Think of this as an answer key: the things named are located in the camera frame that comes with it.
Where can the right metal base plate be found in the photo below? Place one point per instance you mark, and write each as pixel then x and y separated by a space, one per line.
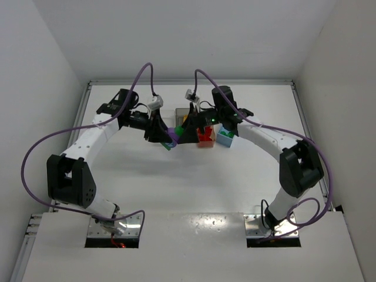
pixel 255 229

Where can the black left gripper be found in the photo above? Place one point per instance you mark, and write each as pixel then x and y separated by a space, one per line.
pixel 151 126

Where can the blue plastic container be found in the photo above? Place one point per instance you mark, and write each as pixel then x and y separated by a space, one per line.
pixel 224 140

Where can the purple curved lego piece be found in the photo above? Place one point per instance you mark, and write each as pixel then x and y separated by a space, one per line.
pixel 173 136

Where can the red lego brick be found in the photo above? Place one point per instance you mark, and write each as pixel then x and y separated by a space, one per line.
pixel 205 135

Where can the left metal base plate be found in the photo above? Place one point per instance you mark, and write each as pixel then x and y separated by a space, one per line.
pixel 128 228

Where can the metal base plate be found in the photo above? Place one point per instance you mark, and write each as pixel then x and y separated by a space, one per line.
pixel 255 229
pixel 128 228

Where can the green lego plate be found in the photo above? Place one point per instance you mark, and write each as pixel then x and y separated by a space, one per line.
pixel 230 135

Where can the clear plastic container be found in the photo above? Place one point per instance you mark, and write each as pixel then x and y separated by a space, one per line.
pixel 168 116

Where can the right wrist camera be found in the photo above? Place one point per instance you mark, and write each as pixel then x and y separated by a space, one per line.
pixel 192 97

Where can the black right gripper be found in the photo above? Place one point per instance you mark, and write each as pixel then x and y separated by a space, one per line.
pixel 193 124

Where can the tan plastic container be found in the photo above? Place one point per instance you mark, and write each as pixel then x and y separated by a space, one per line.
pixel 208 144

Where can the smoke grey plastic container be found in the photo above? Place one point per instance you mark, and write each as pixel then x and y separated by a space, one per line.
pixel 179 113

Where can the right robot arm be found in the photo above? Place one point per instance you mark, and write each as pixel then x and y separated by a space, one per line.
pixel 300 167

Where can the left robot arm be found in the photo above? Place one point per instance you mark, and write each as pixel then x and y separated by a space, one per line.
pixel 70 180

